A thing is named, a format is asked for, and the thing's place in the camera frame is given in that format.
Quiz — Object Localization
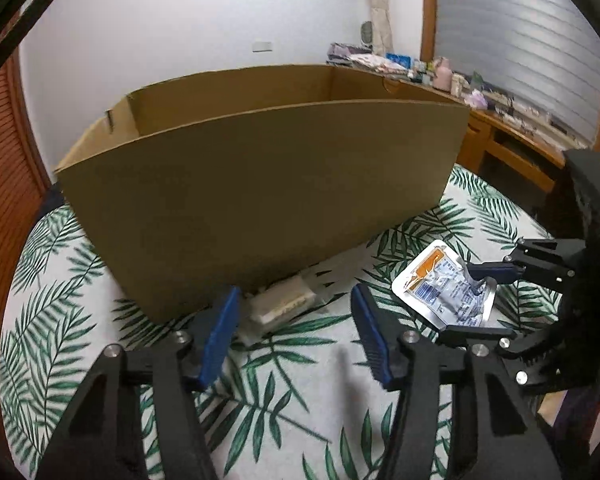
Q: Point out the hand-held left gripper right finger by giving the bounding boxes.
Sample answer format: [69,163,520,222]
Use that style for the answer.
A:
[351,283,546,480]

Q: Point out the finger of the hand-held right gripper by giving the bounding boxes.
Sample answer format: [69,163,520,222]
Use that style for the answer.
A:
[439,324,577,397]
[467,237,588,292]

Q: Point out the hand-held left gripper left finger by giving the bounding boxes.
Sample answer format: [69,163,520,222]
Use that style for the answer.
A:
[35,286,242,480]

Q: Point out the silver and orange snack packet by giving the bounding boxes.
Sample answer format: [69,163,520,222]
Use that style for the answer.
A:
[391,240,498,329]

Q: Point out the clear packet of white snacks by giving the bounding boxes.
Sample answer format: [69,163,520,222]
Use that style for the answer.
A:
[237,272,326,346]

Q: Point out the brown cardboard box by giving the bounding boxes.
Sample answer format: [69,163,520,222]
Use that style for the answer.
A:
[55,62,471,325]

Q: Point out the leaf print blanket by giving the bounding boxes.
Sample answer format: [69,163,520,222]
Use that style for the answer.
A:
[0,162,566,480]

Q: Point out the wooden desk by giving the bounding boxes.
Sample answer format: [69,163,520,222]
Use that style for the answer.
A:
[455,75,581,211]

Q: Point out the pink kettle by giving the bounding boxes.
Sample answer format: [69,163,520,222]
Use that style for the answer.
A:
[434,57,453,92]

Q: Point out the dark blue bedding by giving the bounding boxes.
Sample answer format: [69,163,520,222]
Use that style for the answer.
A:
[32,182,70,222]

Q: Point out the grey window blinds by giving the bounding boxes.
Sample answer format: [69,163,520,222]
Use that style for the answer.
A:
[435,0,600,146]

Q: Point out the pile of folded cloths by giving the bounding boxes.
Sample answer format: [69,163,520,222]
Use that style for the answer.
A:
[327,42,412,78]

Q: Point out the slatted wooden wardrobe door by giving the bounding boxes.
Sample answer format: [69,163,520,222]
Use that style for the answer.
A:
[0,50,51,480]

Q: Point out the beige curtain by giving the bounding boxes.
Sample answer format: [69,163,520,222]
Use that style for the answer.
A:
[367,0,392,56]

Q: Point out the power strip with cables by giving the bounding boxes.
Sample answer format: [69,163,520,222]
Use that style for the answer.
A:
[485,87,576,142]

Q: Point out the wooden window frame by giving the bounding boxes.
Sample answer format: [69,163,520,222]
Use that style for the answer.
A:
[420,0,600,153]

